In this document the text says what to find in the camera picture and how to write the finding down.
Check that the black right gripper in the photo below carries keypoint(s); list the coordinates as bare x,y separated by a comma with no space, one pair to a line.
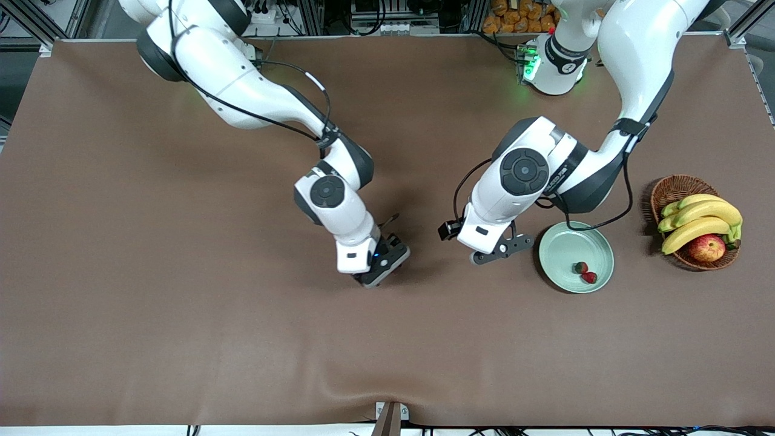
388,255

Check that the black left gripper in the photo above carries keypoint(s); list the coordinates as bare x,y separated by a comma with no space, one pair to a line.
443,232

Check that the red strawberry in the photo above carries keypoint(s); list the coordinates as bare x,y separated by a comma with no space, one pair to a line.
580,267
589,277

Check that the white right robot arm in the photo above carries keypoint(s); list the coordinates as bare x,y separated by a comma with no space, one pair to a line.
242,97

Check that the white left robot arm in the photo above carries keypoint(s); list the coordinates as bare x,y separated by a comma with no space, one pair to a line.
636,48

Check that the pale green round plate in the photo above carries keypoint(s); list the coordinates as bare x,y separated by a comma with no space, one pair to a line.
563,254

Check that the brown table mat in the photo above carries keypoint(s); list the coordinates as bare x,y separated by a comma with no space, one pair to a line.
387,333

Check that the orange bread roll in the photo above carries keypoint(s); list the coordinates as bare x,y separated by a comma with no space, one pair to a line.
521,25
535,25
548,22
500,7
491,24

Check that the brown wicker basket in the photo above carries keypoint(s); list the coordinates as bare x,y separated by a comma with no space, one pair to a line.
672,188

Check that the red yellow apple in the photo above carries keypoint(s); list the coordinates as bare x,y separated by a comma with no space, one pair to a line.
707,248

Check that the yellow banana bunch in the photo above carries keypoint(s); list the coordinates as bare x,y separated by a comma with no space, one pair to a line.
708,212

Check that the white power strip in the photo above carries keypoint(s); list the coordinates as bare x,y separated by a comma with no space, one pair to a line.
263,15

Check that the metal clamp bracket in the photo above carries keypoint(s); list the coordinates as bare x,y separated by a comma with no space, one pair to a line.
390,418

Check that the aluminium frame post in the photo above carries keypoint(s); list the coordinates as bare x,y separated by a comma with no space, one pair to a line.
30,23
310,17
743,27
475,17

